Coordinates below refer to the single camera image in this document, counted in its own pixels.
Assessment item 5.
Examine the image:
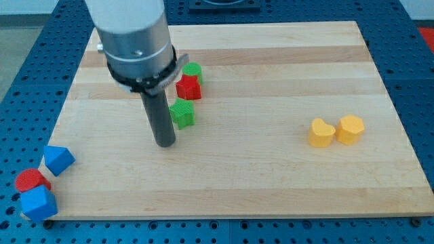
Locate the green star block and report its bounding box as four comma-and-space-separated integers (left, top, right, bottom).
169, 98, 195, 129

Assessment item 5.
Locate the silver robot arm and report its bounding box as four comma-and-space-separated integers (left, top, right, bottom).
85, 0, 189, 96

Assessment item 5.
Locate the red star block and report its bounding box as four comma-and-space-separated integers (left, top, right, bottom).
176, 75, 201, 100

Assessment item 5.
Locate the green cylinder block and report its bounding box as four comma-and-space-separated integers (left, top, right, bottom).
182, 62, 203, 85

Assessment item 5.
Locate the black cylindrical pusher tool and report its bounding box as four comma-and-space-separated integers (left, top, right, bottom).
140, 91, 176, 147

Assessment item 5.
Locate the wooden board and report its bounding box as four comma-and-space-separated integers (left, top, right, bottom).
39, 21, 433, 221

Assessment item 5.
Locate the yellow heart block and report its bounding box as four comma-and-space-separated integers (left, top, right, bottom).
308, 118, 336, 148

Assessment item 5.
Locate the yellow hexagon block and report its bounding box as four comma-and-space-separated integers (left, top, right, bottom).
336, 115, 365, 146

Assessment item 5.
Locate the blue triangle block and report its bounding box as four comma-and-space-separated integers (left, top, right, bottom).
43, 145, 76, 176

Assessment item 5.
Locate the blue cube block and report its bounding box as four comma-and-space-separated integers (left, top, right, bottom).
20, 185, 58, 222

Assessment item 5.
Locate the red cylinder block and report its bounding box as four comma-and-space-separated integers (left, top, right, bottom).
14, 168, 52, 192

